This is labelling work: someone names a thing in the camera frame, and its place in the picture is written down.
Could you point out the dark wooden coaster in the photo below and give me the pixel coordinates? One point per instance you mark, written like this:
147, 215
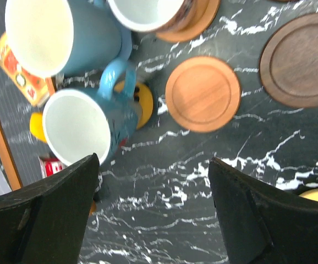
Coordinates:
288, 65

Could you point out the brown white cup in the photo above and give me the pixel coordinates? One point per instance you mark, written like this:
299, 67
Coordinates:
153, 15

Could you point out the orange silicone coaster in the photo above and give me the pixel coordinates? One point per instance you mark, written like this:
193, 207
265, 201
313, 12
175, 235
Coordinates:
144, 97

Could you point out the orange snack packet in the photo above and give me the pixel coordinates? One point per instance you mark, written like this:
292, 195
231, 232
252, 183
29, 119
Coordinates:
36, 90

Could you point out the red white box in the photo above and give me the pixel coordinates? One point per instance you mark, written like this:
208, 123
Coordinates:
50, 166

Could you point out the light wooden coaster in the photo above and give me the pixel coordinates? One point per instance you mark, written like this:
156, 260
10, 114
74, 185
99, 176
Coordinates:
204, 15
203, 94

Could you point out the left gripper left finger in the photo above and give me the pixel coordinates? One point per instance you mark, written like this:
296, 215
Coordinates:
45, 222

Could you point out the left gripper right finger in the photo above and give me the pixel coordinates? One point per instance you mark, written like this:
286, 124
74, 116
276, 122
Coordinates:
261, 223

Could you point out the blue mug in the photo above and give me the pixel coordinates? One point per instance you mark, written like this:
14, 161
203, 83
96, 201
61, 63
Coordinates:
68, 37

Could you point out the orange wooden shelf rack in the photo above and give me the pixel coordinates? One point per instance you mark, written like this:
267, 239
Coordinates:
8, 162

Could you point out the grey cup white inside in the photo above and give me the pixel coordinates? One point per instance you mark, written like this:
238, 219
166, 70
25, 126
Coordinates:
78, 122

